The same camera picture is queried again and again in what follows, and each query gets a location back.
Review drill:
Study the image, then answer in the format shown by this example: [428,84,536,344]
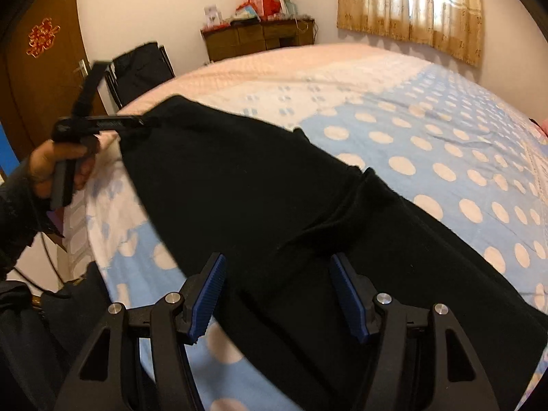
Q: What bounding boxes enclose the dark sleeve left forearm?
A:
[0,159,60,281]

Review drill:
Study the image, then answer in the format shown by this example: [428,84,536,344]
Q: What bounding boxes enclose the beige curtain far window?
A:
[337,0,484,68]

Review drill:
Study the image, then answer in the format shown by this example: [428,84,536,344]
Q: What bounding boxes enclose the red gift bag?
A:
[248,0,282,20]

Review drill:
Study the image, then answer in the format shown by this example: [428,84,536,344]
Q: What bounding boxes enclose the brown wooden door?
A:
[1,0,88,160]

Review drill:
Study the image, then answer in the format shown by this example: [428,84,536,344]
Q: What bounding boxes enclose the red door ornament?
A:
[26,17,60,59]

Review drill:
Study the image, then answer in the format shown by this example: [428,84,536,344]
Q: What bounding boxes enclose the blue polka dot bedspread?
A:
[64,44,547,410]

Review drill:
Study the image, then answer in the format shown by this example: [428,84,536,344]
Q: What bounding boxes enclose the white photo frame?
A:
[204,5,223,28]

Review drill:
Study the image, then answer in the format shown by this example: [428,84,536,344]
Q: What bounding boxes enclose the left hand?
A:
[28,136,102,199]

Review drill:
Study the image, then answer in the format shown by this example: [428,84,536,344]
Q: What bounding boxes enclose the black bag on floor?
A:
[0,260,142,411]

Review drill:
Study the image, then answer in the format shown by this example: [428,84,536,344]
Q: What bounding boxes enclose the brown wooden dresser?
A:
[201,18,317,62]

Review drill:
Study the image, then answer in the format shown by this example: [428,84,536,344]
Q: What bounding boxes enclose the black pants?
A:
[120,97,547,410]

